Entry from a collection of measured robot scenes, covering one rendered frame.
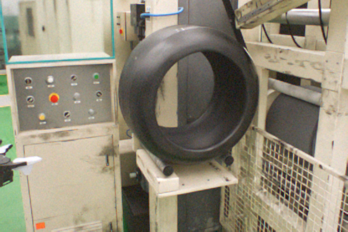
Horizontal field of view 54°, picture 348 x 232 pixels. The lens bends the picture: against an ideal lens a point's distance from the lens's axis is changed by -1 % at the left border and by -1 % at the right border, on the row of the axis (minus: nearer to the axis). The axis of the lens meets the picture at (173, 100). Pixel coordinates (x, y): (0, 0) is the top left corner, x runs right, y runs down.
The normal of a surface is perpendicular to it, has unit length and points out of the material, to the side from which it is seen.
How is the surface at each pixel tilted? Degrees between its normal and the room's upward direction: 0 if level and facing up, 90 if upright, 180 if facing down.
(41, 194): 90
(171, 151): 99
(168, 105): 90
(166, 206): 90
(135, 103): 87
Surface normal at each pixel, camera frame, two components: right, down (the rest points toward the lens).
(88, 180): 0.35, 0.24
